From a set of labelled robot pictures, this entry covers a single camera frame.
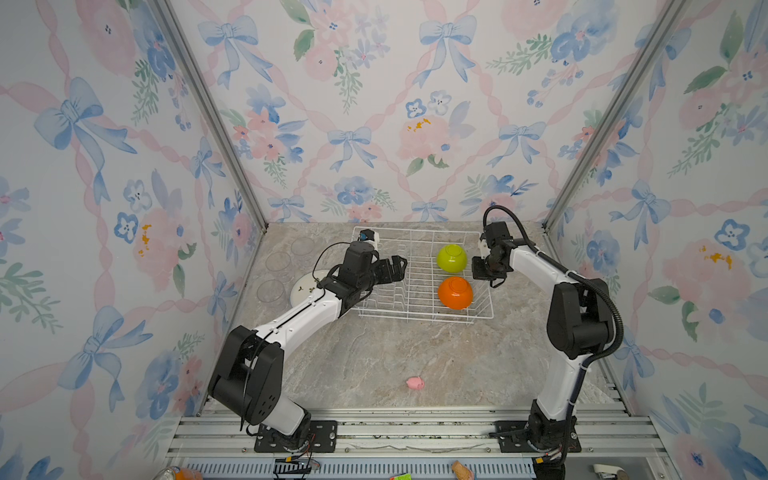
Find right aluminium corner post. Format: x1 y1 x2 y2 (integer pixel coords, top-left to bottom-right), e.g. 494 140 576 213
542 0 690 234

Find watermelon pattern plate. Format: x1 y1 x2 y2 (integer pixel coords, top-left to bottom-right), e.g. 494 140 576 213
289 270 328 307

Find aluminium corner post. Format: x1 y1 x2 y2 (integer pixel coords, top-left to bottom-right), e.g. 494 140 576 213
148 0 268 233
542 0 690 234

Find clear glass cup back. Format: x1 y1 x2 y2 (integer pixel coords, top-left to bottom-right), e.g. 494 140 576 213
265 252 292 275

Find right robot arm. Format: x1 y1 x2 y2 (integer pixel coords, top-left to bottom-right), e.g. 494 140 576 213
472 222 623 452

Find lime green bowl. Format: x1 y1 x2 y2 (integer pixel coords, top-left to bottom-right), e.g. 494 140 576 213
436 244 468 274

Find black corrugated cable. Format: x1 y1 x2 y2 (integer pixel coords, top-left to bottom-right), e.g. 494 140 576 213
482 204 625 373

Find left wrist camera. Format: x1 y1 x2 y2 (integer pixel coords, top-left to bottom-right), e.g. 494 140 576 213
357 228 380 249

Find left aluminium corner post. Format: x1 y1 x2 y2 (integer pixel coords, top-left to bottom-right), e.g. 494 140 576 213
148 0 268 233

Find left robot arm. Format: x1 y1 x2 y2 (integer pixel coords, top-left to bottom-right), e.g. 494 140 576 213
208 230 408 450

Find orange bowl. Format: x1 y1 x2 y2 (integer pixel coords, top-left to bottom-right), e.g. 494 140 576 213
437 276 474 310

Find clear glass cup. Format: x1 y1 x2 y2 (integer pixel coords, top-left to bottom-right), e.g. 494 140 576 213
291 237 315 257
256 279 285 303
265 252 292 275

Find clear glass cup front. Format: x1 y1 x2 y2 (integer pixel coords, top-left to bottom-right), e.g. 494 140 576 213
291 237 315 257

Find small pink object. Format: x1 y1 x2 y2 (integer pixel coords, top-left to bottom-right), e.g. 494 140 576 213
406 376 425 391

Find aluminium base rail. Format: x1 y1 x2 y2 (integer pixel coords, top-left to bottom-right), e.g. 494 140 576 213
166 404 679 479

